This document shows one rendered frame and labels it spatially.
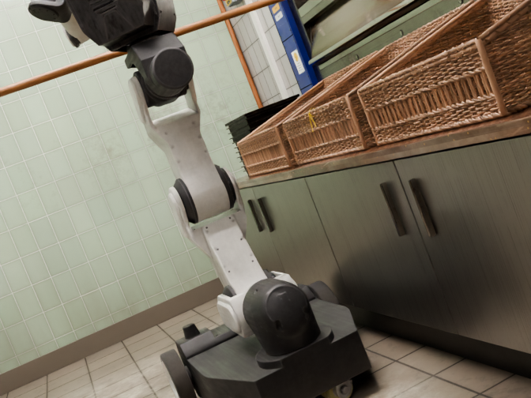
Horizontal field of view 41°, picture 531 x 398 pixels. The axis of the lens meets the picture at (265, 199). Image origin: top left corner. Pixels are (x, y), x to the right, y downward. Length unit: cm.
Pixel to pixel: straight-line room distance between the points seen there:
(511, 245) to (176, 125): 107
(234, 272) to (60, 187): 190
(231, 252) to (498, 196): 91
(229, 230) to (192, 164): 22
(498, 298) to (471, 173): 28
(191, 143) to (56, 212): 179
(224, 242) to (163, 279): 179
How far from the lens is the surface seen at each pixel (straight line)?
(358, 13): 274
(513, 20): 141
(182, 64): 192
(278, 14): 333
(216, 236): 207
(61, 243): 378
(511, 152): 132
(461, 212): 152
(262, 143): 263
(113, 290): 381
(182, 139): 209
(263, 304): 176
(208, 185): 206
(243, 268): 204
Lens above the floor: 70
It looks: 4 degrees down
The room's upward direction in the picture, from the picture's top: 21 degrees counter-clockwise
